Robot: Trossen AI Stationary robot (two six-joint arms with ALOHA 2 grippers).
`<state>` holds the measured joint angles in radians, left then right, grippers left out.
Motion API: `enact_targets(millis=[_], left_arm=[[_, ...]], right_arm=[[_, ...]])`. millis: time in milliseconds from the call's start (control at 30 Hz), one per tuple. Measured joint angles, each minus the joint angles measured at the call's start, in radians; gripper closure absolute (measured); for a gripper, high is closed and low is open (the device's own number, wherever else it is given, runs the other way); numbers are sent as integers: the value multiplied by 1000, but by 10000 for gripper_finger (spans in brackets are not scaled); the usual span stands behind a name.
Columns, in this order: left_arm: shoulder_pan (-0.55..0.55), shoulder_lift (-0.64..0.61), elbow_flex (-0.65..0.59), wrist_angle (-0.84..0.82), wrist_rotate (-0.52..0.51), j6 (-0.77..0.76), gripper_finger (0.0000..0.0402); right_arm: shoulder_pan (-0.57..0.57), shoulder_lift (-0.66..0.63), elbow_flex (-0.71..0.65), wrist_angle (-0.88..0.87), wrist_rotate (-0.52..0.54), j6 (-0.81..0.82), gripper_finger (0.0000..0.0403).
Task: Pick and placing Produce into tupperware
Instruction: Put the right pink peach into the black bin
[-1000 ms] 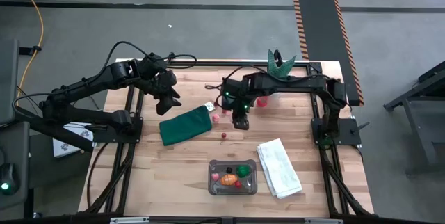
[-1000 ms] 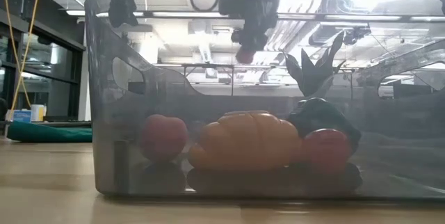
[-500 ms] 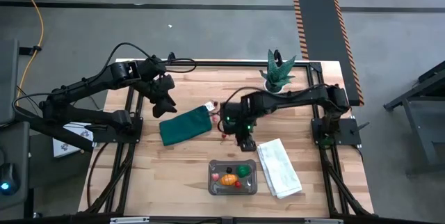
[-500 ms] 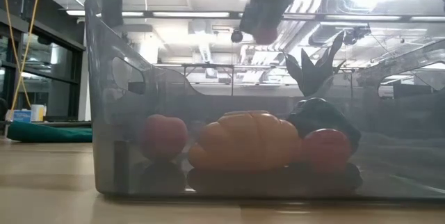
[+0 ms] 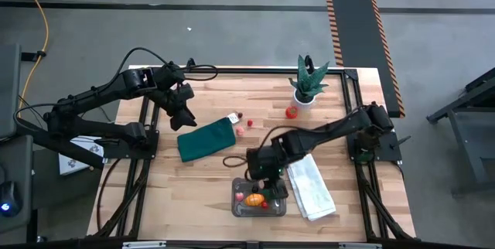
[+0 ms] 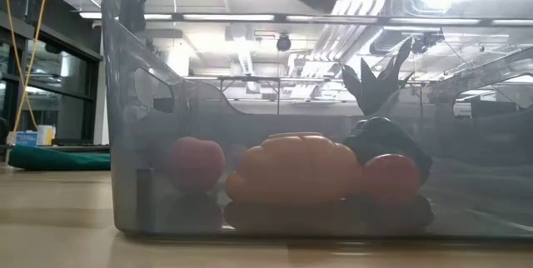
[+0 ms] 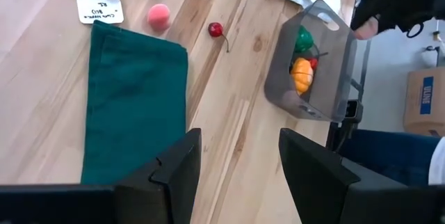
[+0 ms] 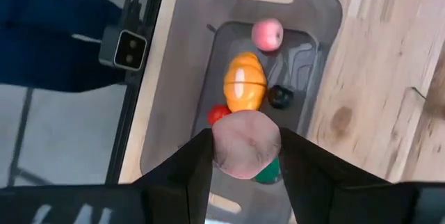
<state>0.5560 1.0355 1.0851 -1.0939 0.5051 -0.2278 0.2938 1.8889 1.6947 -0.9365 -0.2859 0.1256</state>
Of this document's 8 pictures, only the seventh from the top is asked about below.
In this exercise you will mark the white handwritten label card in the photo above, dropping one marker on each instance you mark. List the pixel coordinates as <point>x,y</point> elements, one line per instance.
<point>100,10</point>

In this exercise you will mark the dark red toy cherry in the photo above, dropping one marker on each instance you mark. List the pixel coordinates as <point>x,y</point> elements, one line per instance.
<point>215,30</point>

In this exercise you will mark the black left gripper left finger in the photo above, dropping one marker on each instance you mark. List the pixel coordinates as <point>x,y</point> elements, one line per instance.
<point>167,189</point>

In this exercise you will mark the person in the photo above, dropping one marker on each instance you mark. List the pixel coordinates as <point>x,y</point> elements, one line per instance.
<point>400,1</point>

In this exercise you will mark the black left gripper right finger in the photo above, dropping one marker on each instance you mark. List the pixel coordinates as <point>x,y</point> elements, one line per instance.
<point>313,182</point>

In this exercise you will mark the pink toy peach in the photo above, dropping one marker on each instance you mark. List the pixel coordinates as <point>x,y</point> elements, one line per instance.
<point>159,17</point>

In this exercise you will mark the brown cardboard box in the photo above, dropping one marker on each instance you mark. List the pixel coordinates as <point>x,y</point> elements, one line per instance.
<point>424,102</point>

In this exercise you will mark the bright red toy cherry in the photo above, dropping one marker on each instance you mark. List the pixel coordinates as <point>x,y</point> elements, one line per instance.
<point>314,64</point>

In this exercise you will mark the grey translucent plastic container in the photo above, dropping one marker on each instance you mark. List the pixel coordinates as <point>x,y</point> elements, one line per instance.
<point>330,78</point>

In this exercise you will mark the green toy bell pepper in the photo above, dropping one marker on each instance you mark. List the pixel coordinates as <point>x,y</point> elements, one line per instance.
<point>304,39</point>

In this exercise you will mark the orange toy pumpkin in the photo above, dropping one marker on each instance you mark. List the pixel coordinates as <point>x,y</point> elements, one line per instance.
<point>301,76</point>

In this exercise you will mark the dark green cloth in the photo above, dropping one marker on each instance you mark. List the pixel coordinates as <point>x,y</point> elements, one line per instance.
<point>135,105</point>

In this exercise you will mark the person's hand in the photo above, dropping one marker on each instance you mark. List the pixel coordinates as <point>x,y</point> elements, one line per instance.
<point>366,28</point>

